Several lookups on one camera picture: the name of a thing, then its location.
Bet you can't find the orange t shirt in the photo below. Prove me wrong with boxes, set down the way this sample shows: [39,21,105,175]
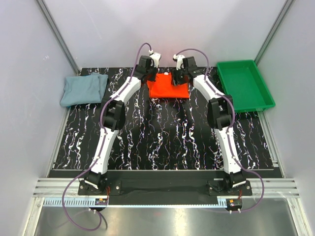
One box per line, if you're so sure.
[147,72,189,99]

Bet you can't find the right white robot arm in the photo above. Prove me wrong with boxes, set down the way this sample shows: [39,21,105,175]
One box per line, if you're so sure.
[171,55,246,195]

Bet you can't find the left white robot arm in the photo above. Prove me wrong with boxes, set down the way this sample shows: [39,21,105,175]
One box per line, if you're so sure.
[79,52,161,195]

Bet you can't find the green plastic tray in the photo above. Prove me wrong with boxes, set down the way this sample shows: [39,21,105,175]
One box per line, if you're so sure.
[217,59,276,113]

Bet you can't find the black marbled table mat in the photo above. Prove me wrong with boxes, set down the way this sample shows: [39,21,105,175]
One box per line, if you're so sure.
[52,67,275,170]

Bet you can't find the folded grey-blue t shirt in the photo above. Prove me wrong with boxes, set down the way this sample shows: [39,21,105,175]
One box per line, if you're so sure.
[60,72,108,107]

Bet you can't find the left orange connector block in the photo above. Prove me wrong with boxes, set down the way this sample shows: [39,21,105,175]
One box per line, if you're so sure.
[95,198,108,205]

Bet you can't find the orange connector block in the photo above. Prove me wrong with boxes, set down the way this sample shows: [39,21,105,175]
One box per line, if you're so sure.
[227,199,243,209]
[95,198,108,205]

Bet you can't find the right orange connector block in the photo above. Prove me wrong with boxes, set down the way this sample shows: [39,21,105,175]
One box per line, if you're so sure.
[227,199,243,209]

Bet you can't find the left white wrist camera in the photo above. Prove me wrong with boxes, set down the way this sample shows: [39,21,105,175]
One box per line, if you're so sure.
[149,50,161,68]

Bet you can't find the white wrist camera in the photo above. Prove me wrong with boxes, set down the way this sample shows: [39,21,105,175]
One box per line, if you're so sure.
[149,50,161,68]
[173,55,185,70]

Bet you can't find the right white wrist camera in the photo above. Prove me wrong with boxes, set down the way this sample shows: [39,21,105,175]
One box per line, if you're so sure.
[173,55,185,70]

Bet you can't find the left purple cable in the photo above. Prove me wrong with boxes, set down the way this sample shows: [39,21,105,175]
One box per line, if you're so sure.
[61,43,153,232]

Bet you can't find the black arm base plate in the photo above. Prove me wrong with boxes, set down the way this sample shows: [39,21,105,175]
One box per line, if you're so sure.
[78,170,252,206]

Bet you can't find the white slotted cable duct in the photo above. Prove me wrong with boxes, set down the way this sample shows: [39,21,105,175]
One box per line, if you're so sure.
[43,198,107,207]

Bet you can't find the aluminium frame rail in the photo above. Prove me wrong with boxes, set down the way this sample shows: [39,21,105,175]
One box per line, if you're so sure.
[33,178,299,198]

